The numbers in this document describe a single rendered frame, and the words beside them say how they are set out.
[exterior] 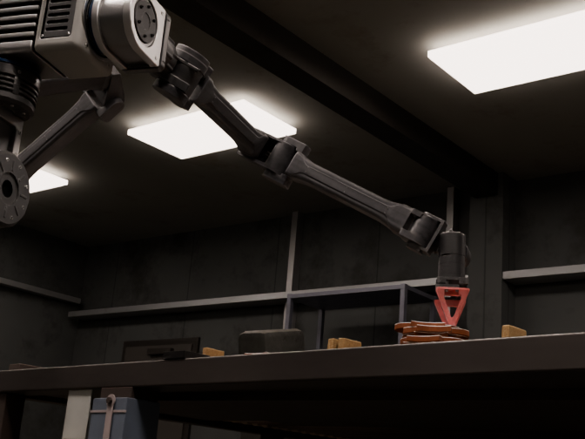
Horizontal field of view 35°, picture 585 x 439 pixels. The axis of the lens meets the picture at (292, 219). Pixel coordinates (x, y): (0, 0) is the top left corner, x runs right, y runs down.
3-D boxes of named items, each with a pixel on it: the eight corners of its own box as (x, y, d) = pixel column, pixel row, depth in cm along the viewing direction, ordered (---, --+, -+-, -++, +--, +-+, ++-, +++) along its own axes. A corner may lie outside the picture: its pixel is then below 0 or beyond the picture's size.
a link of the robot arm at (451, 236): (437, 227, 201) (463, 226, 199) (441, 236, 207) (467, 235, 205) (436, 259, 199) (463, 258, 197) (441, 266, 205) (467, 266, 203)
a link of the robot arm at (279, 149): (240, 165, 227) (261, 131, 228) (284, 186, 220) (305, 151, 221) (144, 80, 188) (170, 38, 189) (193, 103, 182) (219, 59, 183)
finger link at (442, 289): (467, 329, 196) (467, 286, 199) (469, 323, 189) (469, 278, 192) (434, 328, 197) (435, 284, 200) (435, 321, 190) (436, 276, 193)
